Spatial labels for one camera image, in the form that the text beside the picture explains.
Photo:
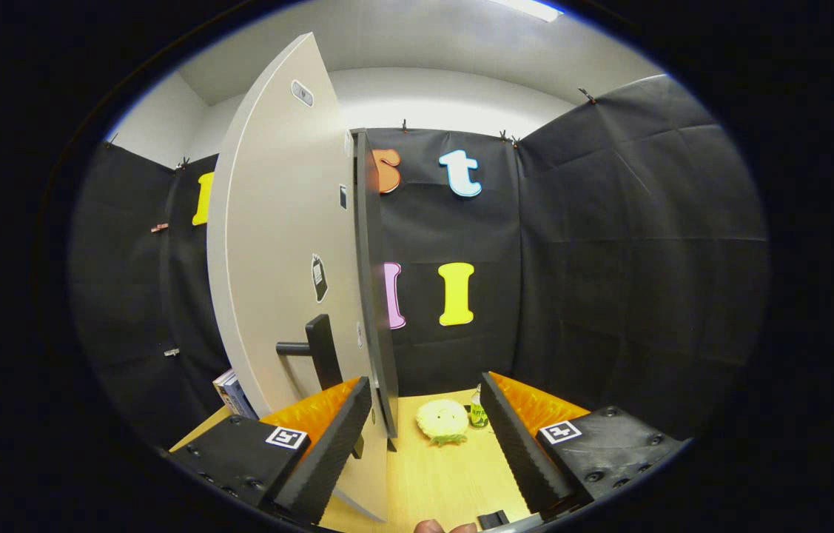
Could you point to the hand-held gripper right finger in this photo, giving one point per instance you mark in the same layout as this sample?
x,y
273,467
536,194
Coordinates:
x,y
516,451

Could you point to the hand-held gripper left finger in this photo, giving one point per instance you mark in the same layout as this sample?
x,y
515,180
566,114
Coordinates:
x,y
331,455

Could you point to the beige shoe cabinet door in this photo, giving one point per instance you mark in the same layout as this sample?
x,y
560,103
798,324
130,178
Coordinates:
x,y
276,222

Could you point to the green label bottle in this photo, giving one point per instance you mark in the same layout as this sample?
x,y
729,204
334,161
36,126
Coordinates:
x,y
477,414

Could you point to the pale yellow round toy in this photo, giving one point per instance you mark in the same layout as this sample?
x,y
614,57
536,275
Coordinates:
x,y
440,418

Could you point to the blue cover book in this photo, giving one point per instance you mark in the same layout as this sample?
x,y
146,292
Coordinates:
x,y
237,400

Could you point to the white cover book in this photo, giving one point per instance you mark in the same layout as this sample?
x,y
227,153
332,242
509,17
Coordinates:
x,y
221,383

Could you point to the black backdrop cloth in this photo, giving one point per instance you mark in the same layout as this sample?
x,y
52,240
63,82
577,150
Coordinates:
x,y
609,259

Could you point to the long ceiling light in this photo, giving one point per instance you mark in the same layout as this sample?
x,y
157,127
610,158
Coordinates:
x,y
531,9

